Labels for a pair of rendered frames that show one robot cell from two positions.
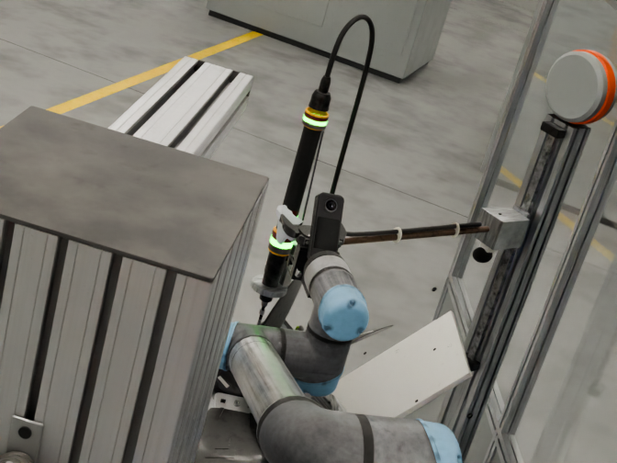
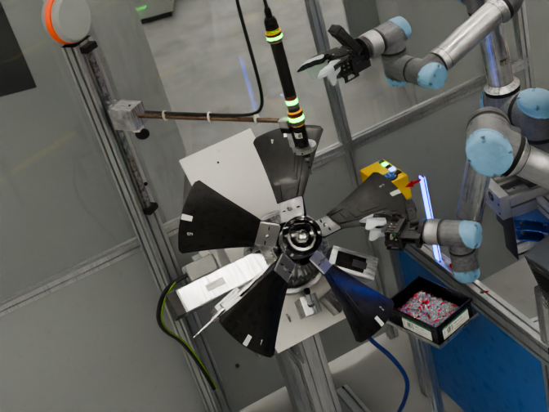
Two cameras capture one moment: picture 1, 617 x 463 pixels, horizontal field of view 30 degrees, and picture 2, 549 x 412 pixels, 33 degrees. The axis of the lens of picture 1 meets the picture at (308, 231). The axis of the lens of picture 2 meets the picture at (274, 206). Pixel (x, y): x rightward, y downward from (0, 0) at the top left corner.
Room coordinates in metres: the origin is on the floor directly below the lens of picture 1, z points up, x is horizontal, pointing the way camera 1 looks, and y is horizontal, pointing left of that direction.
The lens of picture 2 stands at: (2.45, 2.34, 2.71)
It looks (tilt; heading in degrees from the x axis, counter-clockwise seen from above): 31 degrees down; 261
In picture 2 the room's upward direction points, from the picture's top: 17 degrees counter-clockwise
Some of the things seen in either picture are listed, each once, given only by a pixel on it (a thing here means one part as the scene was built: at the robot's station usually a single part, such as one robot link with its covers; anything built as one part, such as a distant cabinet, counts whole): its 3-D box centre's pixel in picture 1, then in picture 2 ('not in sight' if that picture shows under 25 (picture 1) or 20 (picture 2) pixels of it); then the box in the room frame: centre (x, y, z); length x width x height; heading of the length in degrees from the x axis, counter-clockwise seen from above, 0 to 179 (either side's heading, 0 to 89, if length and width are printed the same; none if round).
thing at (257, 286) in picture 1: (278, 265); (297, 134); (1.98, 0.04, 1.50); 0.09 x 0.07 x 0.10; 133
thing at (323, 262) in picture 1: (330, 279); (369, 45); (1.69, -0.06, 1.64); 0.08 x 0.05 x 0.08; 108
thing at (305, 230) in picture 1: (317, 260); (349, 59); (1.76, -0.03, 1.63); 0.12 x 0.08 x 0.09; 18
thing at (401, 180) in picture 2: not in sight; (386, 184); (1.66, -0.30, 1.02); 0.16 x 0.10 x 0.11; 98
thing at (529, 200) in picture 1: (509, 251); (121, 132); (2.44, -0.45, 1.48); 0.05 x 0.03 x 0.62; 43
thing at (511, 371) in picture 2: not in sight; (476, 366); (1.60, 0.09, 0.45); 0.82 x 0.01 x 0.66; 98
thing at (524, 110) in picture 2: not in sight; (536, 113); (1.18, -0.08, 1.20); 0.13 x 0.12 x 0.14; 108
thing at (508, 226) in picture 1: (502, 227); (127, 115); (2.40, -0.41, 1.54); 0.10 x 0.07 x 0.08; 133
